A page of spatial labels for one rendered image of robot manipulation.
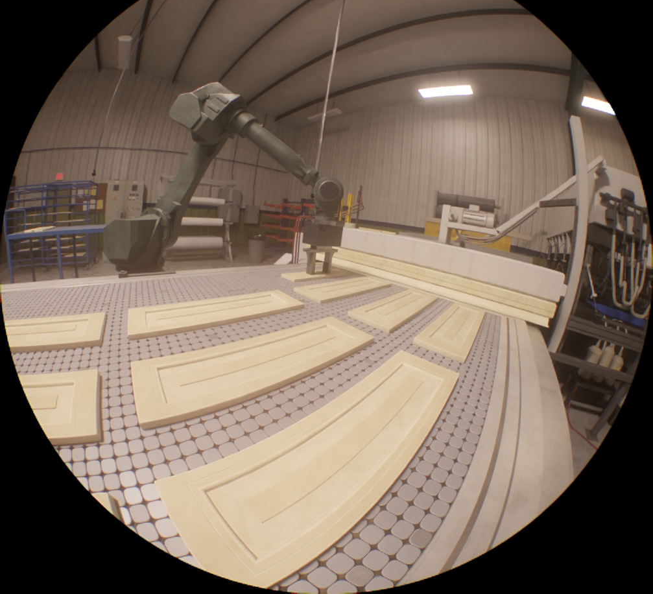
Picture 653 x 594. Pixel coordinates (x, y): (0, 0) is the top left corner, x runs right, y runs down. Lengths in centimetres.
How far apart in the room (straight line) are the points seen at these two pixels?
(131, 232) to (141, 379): 124
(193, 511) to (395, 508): 26
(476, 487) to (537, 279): 129
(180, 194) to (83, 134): 732
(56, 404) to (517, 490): 81
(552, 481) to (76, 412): 88
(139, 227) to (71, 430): 138
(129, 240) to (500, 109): 727
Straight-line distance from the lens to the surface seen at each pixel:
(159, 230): 179
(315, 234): 132
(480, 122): 671
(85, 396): 54
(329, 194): 132
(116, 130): 867
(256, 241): 585
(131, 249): 168
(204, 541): 34
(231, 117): 161
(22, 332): 92
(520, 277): 154
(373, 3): 535
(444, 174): 629
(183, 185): 189
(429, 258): 160
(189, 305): 86
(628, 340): 220
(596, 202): 281
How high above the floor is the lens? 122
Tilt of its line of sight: 11 degrees down
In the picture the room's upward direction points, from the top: 7 degrees clockwise
